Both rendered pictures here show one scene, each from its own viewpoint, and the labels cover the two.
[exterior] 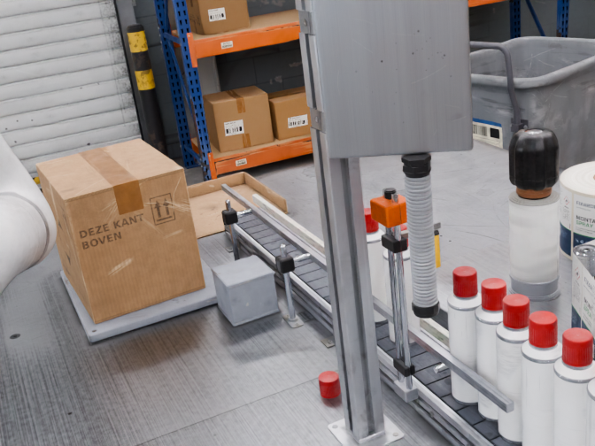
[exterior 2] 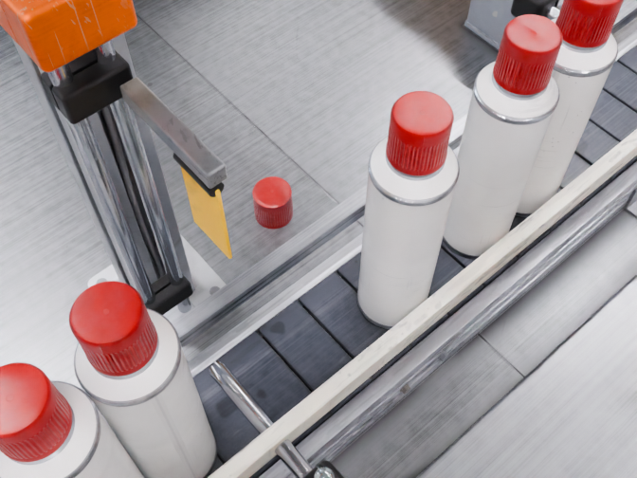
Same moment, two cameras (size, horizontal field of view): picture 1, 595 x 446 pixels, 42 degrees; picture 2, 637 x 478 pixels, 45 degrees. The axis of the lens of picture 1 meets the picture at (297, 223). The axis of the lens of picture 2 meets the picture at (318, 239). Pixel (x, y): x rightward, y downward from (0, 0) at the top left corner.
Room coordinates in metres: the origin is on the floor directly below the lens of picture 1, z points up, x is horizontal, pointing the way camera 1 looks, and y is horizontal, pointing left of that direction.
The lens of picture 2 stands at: (0.98, -0.40, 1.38)
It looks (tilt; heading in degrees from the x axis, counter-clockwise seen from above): 57 degrees down; 72
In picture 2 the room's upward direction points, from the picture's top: straight up
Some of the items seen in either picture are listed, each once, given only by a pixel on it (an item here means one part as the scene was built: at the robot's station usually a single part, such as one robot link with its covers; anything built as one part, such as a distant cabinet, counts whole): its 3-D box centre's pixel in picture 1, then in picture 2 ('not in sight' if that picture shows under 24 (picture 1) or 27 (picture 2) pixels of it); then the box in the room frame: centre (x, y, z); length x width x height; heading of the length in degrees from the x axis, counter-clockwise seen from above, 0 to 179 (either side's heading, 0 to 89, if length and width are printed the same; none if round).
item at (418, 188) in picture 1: (421, 237); not in sight; (0.85, -0.15, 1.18); 0.04 x 0.04 x 0.21
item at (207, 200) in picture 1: (221, 203); not in sight; (1.97, 0.20, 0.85); 0.30 x 0.26 x 0.04; 22
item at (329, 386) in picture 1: (329, 384); (272, 202); (1.06, -0.02, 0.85); 0.03 x 0.03 x 0.03
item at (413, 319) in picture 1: (401, 284); (404, 222); (1.11, -0.15, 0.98); 0.05 x 0.05 x 0.20
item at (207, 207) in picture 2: (430, 250); (205, 205); (0.99, -0.18, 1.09); 0.03 x 0.01 x 0.06; 112
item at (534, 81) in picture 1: (524, 123); not in sight; (3.52, -1.13, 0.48); 0.89 x 0.63 x 0.96; 128
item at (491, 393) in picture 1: (321, 261); (560, 61); (1.30, -0.03, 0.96); 1.07 x 0.01 x 0.01; 22
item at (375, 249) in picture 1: (372, 265); (498, 148); (1.20, -0.12, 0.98); 0.05 x 0.05 x 0.20
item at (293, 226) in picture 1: (358, 273); (616, 156); (1.32, -0.10, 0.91); 1.07 x 0.01 x 0.02; 22
